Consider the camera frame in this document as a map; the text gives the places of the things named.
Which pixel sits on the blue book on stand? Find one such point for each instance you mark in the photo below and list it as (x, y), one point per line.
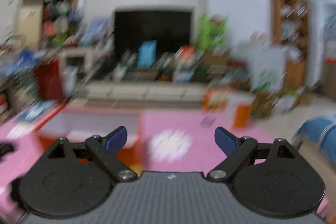
(146, 54)

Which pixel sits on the orange white storage box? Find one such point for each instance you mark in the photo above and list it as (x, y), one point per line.
(235, 105)

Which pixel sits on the beige air conditioner unit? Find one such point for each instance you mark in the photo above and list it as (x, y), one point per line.
(30, 23)

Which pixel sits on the low white tv bench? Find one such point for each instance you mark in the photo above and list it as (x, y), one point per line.
(147, 94)

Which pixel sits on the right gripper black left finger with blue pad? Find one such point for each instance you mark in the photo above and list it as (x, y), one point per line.
(72, 180)

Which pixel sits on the green toy box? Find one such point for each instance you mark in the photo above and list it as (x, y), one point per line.
(212, 31)

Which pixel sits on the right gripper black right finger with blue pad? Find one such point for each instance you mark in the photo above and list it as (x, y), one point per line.
(271, 179)

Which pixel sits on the pink flower tablecloth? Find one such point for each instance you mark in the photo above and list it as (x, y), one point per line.
(171, 151)

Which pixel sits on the blue cushion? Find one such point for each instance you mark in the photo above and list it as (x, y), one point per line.
(320, 131)

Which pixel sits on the black television screen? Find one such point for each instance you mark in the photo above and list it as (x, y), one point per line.
(170, 29)

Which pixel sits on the cluttered toy shelf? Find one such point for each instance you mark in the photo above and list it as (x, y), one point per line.
(62, 23)

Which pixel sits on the red box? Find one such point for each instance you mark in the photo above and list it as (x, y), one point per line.
(49, 83)

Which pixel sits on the wooden display cabinet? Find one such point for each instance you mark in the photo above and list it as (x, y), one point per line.
(290, 29)

